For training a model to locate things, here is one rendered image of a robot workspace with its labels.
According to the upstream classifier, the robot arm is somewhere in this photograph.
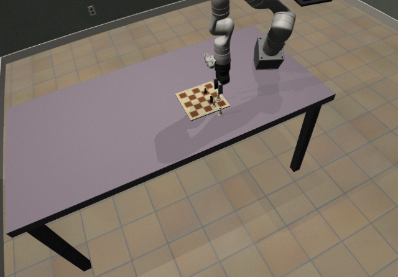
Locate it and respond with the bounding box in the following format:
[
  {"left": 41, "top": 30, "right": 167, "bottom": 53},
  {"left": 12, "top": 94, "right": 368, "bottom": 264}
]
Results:
[{"left": 209, "top": 0, "right": 295, "bottom": 56}]

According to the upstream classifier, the brown and cream chessboard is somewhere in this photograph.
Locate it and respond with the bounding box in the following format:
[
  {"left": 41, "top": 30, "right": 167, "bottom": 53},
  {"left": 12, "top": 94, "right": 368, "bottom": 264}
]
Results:
[{"left": 175, "top": 81, "right": 230, "bottom": 121}]

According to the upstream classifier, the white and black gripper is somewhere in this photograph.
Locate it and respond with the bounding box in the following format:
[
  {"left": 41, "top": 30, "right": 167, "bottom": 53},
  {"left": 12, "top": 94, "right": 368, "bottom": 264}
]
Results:
[{"left": 204, "top": 51, "right": 231, "bottom": 95}]

